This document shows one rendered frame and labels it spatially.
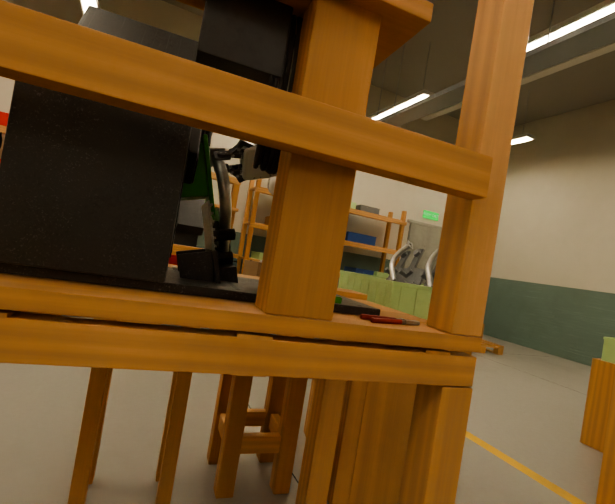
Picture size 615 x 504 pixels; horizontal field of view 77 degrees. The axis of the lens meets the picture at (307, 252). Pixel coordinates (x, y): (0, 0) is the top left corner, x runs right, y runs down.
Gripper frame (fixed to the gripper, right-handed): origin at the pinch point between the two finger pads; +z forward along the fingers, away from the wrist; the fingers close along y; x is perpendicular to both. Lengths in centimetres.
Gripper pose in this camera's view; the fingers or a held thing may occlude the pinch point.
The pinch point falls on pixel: (221, 161)
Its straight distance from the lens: 105.9
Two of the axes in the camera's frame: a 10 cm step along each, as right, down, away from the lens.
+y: 1.7, -6.9, -7.1
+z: -9.4, 1.1, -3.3
